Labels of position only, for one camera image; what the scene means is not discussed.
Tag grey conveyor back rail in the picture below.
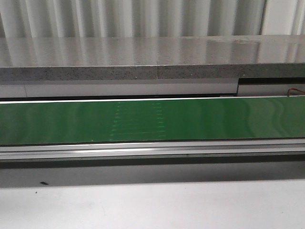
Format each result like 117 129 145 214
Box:
0 77 305 99

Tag white corrugated curtain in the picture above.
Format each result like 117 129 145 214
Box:
0 0 305 38

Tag green conveyor belt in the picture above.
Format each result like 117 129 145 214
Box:
0 96 305 146

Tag aluminium conveyor front rail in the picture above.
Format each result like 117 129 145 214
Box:
0 138 305 162

